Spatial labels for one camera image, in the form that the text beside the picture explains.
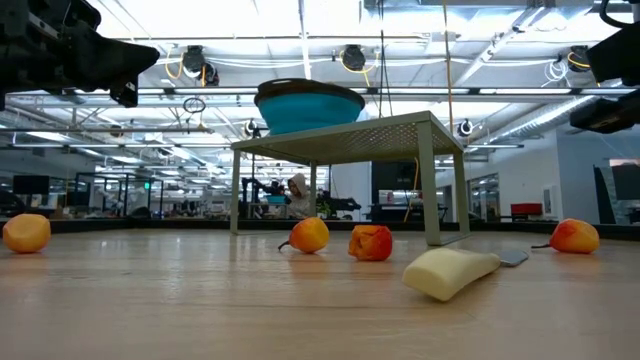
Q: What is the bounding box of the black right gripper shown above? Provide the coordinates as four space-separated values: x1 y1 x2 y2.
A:
569 22 640 134

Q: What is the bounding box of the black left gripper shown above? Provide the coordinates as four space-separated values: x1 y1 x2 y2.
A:
29 0 161 109

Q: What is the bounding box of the small orange toy pear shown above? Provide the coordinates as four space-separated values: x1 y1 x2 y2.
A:
2 213 52 254
277 216 331 254

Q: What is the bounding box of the blue collapsible colander grey rim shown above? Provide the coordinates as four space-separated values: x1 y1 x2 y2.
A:
253 77 367 136

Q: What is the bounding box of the black computer monitor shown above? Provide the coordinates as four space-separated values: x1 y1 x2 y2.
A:
12 174 51 196

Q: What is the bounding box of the red storage box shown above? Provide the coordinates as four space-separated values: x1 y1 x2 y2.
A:
509 202 544 217

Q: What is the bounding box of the small orange pepper right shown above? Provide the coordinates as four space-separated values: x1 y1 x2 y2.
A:
530 217 601 255

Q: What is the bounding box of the person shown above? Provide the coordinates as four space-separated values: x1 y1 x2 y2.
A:
286 172 312 219

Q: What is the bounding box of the pale green perforated metal shelf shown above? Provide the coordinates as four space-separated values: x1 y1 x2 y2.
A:
229 110 472 247

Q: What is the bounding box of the black display panel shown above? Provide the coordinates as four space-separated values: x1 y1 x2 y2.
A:
370 160 419 206

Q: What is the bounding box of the small red pepper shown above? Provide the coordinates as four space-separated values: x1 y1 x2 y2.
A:
347 224 394 262

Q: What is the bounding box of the black hanging cable loop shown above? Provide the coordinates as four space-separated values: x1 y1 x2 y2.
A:
182 96 207 115

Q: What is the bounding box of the dark wall screen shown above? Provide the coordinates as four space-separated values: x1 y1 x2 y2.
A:
592 159 640 225

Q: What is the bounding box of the yellow hanging cable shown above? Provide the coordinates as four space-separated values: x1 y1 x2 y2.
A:
402 0 455 223

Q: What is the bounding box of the black aluminium table frame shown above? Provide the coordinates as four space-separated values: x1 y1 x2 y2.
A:
49 217 640 242

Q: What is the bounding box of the knife with cream handle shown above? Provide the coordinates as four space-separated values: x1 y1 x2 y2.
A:
402 246 530 303

